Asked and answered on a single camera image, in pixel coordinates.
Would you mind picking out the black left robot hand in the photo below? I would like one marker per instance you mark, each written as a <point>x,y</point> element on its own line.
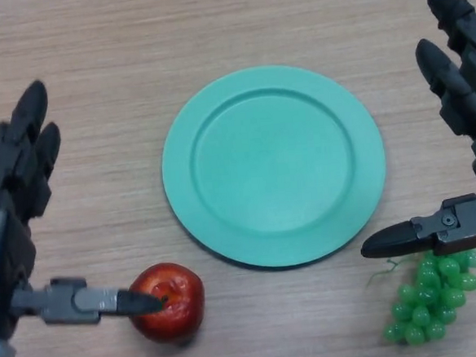
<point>10,251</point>

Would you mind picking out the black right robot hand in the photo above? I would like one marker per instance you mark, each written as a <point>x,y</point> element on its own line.
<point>470,223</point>

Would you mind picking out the red apple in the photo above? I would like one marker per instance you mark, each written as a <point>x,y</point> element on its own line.
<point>179,325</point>

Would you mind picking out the green round plate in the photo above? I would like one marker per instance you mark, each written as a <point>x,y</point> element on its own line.
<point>273,163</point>

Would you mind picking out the green grape bunch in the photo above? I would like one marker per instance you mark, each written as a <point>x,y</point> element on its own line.
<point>427,308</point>

